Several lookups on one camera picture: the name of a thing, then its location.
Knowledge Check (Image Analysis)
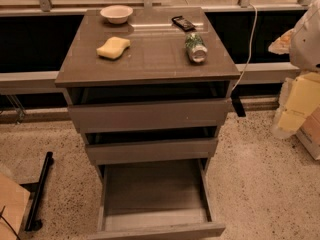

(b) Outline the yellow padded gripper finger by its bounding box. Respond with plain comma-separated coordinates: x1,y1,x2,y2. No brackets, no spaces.
278,112,305,132
285,72,320,115

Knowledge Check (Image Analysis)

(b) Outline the yellow sponge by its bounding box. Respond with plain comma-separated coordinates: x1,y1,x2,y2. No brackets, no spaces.
96,37,131,59

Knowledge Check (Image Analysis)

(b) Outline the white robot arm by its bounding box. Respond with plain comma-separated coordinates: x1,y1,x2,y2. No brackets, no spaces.
268,0,320,138

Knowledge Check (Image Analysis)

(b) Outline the grey top drawer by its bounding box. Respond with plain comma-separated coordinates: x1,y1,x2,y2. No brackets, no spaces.
68,99,230,133

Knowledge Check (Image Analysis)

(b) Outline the grey drawer cabinet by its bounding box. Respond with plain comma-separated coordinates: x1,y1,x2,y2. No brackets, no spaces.
54,6,242,185

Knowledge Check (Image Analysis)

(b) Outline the grey open bottom drawer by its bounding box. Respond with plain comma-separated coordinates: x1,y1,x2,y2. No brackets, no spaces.
88,159,225,240

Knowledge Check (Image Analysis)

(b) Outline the grey middle drawer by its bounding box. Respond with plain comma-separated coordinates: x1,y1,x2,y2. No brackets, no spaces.
86,138,218,165

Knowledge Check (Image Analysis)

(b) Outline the cardboard box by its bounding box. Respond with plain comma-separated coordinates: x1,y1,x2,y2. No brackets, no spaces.
296,108,320,160

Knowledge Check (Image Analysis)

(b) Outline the green soda can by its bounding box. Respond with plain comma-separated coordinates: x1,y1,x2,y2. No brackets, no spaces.
185,32,208,63

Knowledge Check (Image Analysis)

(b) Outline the white bowl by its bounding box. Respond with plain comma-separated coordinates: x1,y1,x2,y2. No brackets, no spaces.
100,5,133,24

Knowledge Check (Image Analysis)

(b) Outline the black metal bar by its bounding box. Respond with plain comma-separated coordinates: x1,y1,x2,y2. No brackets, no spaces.
25,151,54,232

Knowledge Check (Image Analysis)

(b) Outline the cardboard sheet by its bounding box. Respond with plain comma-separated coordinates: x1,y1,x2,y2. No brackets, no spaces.
0,173,30,240

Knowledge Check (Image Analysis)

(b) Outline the white cable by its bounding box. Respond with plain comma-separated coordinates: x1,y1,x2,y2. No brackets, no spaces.
231,3,259,92

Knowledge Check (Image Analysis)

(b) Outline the black thin cable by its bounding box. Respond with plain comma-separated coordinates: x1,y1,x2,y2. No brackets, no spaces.
0,205,22,240

